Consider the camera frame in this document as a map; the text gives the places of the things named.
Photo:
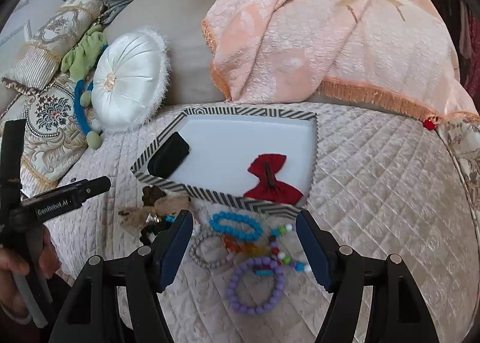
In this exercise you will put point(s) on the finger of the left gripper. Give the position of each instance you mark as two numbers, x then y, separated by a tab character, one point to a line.
59	201
12	147

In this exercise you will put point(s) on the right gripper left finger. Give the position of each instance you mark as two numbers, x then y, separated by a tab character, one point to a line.
117	300

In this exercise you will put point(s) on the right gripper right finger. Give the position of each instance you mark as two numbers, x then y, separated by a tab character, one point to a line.
398	312

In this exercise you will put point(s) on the leopard tan bow clip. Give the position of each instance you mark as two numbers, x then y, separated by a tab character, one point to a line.
134	219

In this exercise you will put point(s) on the black scrunchie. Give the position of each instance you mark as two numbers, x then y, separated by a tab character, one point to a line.
151	230

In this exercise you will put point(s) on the brown scrunchie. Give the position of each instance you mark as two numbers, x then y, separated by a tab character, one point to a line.
151	194

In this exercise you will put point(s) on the grey woven bangle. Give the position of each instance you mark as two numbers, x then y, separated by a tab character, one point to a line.
207	251

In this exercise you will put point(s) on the black velvet case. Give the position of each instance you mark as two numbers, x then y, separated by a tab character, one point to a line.
169	156

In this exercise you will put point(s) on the red bow hair clip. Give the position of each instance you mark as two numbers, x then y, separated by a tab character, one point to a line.
269	188

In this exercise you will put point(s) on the person's left hand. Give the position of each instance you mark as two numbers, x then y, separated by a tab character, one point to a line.
12	264

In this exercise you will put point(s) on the floral tapestry pillow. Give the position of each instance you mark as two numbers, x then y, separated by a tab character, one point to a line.
53	141

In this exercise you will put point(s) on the cream bolster pillow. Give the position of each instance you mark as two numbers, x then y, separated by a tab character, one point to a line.
40	58

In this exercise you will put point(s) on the green blue plush toy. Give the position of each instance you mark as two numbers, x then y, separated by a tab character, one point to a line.
78	63

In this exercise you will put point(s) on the round white satin cushion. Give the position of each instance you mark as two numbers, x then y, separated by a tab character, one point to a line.
131	80

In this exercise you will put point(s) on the floral cream bed cover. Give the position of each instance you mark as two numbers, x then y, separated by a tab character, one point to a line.
461	137

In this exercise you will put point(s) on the red pompom tassel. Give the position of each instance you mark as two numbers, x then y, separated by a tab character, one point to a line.
430	124

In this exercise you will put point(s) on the striped black white tray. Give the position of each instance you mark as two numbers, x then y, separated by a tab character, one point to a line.
224	142

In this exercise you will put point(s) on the beige headboard cushion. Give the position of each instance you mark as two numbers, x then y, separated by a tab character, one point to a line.
179	22

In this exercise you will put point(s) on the peach quilted fringed blanket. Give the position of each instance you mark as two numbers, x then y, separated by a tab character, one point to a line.
395	54

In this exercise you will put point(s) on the hanging clothes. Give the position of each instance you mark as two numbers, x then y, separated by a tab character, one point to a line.
463	27

